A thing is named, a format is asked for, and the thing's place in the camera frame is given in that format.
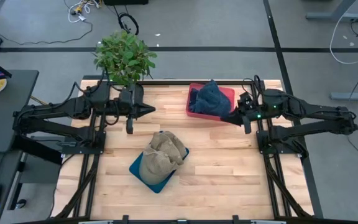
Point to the pink plastic bin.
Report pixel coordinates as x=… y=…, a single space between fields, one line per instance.
x=227 y=92

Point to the black side desk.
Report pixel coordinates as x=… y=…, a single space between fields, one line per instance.
x=11 y=102

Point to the grey desk leg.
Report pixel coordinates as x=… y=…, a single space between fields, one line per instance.
x=353 y=96
x=328 y=16

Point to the blue plastic bin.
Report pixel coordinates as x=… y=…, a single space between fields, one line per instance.
x=135 y=170

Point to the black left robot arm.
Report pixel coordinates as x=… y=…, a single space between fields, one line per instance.
x=57 y=109

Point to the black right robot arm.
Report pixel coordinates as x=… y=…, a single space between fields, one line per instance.
x=315 y=109

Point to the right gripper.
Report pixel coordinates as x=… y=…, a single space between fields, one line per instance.
x=253 y=109

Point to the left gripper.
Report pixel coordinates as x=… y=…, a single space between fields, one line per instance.
x=120 y=107

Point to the potted green plant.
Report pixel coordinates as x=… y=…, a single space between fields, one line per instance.
x=123 y=59

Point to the black table frame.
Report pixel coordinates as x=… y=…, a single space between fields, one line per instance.
x=166 y=83

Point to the black box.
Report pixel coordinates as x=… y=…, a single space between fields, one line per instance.
x=126 y=2

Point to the blue denim baseball cap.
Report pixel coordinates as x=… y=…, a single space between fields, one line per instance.
x=211 y=101

